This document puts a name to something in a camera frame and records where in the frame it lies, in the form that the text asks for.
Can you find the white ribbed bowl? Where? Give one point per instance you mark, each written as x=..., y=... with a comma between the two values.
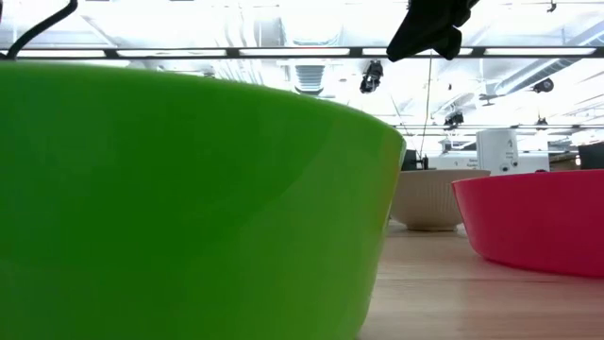
x=424, y=203

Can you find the white appliance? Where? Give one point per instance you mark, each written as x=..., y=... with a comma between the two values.
x=495, y=151

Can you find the red plastic bowl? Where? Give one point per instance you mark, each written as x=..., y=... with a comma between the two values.
x=533, y=222

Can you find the green plastic bowl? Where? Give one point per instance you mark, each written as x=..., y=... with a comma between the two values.
x=189, y=212

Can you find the black aluminium frame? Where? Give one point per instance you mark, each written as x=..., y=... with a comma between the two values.
x=112, y=53

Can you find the ceiling air vent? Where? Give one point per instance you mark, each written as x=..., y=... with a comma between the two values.
x=310, y=79

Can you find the black computer monitor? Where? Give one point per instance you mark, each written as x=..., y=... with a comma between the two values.
x=592, y=156
x=409, y=160

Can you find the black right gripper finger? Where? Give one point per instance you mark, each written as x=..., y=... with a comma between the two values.
x=417, y=38
x=452, y=45

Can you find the black ceiling spotlight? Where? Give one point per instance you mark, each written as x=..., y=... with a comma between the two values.
x=454, y=119
x=372, y=78
x=543, y=85

